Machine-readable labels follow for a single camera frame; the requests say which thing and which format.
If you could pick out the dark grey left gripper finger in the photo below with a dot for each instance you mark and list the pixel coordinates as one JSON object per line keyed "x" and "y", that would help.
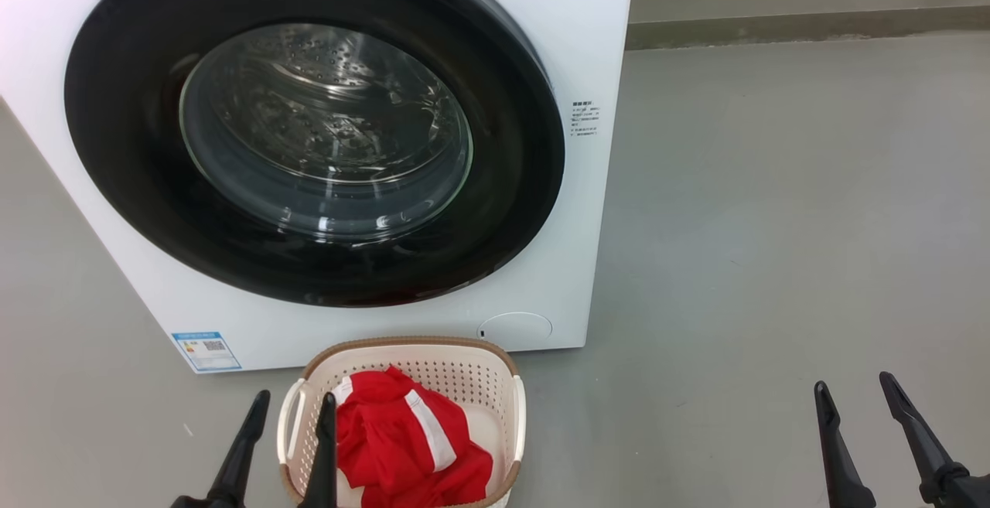
{"x": 240, "y": 461}
{"x": 325, "y": 469}

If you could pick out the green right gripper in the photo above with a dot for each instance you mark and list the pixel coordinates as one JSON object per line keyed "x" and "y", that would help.
{"x": 976, "y": 492}

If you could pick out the red garment with white stripe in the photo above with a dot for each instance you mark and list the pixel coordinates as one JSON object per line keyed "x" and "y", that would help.
{"x": 387, "y": 446}

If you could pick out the washing machine door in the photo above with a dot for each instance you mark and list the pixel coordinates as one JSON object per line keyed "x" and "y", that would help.
{"x": 124, "y": 144}

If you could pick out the cream laundry basket brown rim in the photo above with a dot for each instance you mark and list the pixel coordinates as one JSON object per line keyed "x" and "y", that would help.
{"x": 464, "y": 373}

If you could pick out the white front-load washing machine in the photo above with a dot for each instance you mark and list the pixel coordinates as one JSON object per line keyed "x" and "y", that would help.
{"x": 557, "y": 260}

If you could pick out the stainless steel washing machine drum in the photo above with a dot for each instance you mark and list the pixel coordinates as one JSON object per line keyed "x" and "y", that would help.
{"x": 309, "y": 106}

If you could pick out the blue energy label sticker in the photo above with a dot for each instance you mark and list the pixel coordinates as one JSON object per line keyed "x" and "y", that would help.
{"x": 206, "y": 351}

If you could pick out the round white filter cover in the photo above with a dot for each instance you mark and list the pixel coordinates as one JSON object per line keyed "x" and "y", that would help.
{"x": 514, "y": 326}

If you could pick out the small caution text label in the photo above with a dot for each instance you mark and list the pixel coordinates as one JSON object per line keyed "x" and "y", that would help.
{"x": 585, "y": 118}

